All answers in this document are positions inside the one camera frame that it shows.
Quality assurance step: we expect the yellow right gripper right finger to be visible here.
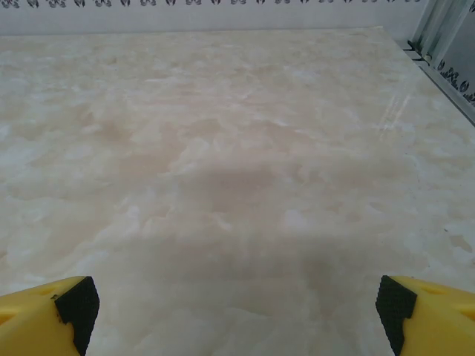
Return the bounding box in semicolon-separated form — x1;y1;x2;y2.
375;274;475;356

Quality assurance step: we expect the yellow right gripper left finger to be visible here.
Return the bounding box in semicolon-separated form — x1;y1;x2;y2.
0;275;101;356

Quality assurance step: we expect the aluminium side rail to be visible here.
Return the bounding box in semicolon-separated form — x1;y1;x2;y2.
406;46;475;125

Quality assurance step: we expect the aluminium frame post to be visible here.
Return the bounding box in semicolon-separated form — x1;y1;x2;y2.
407;0;475;71

